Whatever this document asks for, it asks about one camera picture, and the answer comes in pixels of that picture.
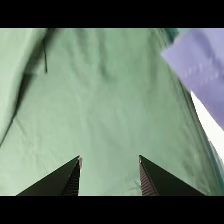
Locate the purple garment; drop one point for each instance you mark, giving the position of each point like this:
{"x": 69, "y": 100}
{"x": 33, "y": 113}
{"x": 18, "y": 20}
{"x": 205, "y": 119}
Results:
{"x": 200, "y": 66}

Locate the green T-shirt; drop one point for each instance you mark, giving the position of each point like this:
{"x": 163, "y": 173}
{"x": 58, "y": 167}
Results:
{"x": 106, "y": 100}

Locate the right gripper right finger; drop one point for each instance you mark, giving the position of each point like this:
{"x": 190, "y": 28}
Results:
{"x": 156, "y": 180}

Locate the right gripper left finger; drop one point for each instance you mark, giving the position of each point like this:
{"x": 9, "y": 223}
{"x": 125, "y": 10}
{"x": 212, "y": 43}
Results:
{"x": 63, "y": 180}

